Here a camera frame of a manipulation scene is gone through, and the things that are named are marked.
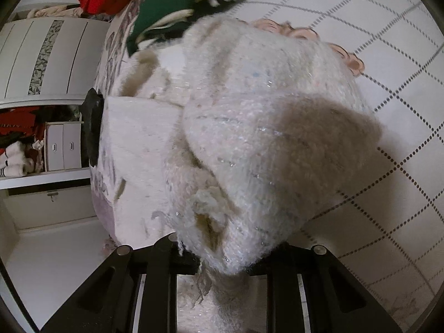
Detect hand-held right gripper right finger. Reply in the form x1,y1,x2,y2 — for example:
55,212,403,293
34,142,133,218
248,243,403,333

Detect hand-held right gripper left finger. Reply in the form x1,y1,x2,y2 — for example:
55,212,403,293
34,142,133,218
40,233,198,333

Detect white fluffy jacket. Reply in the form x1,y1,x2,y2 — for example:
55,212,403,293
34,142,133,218
99,17,384,333

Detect white fluffy striped clothes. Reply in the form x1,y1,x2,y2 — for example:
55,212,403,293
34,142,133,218
0,140,44,177

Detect red hanging clothes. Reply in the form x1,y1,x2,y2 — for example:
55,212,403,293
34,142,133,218
0,107,47,146

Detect floral rose blanket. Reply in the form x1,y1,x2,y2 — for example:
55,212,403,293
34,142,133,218
88,0,181,250

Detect white low cabinet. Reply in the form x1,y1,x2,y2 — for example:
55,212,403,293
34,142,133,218
3,184,101,231

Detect white drawer unit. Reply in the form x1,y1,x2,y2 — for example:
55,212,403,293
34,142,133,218
45,122,91,172

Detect black garment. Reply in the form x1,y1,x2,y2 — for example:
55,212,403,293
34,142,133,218
79,88,105,165

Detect white wardrobe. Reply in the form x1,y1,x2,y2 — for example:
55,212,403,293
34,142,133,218
0,2,115,233

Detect white diamond-patterned mat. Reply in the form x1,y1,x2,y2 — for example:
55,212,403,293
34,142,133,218
232,0,444,330

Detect green folded garment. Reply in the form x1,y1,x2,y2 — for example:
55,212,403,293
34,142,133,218
125,0,259,56

